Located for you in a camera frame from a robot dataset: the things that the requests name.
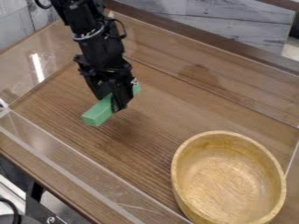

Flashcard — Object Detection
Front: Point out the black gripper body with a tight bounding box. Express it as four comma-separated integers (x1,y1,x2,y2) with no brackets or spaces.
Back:
72,31,136,88

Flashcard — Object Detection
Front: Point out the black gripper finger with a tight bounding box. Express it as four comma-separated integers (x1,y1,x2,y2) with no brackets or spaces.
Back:
86,76,110,100
109,73,133,113

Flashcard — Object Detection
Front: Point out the green rectangular block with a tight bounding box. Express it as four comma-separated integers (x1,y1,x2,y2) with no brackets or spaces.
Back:
80,83,141,127

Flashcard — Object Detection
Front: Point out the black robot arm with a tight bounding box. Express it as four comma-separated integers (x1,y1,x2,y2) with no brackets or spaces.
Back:
50,0,134,112

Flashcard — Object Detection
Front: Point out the brown wooden bowl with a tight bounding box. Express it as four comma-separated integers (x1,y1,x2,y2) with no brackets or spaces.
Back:
170,130,285,224

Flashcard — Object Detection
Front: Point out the black table leg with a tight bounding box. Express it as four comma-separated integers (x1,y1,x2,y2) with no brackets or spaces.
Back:
25,182,44,207

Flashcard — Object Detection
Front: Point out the clear acrylic barrier wall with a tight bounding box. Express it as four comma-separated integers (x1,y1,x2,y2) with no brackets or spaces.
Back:
0,6,299,224

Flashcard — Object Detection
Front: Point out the black cable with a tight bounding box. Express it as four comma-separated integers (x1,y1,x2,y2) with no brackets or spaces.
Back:
0,198,22,224

